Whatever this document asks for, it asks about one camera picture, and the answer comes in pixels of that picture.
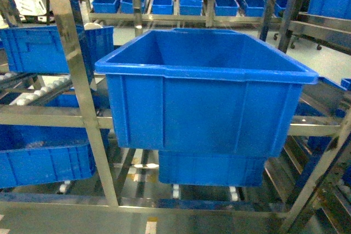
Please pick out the large blue plastic crate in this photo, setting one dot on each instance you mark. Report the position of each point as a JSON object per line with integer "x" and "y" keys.
{"x": 203, "y": 91}

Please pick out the stainless steel rack frame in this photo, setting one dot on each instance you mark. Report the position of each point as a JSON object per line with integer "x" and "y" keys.
{"x": 292, "y": 215}

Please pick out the blue crate underneath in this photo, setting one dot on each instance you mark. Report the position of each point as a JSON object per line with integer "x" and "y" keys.
{"x": 210, "y": 169}

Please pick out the background blue bin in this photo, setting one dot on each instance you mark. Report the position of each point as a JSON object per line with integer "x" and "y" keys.
{"x": 252, "y": 8}
{"x": 106, "y": 6}
{"x": 127, "y": 6}
{"x": 226, "y": 7}
{"x": 162, "y": 7}
{"x": 190, "y": 7}

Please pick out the blue crate upper left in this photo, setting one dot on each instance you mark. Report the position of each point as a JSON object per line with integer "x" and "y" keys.
{"x": 39, "y": 49}

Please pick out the blue crate lower left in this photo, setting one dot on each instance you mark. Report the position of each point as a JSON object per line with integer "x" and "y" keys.
{"x": 33, "y": 155}

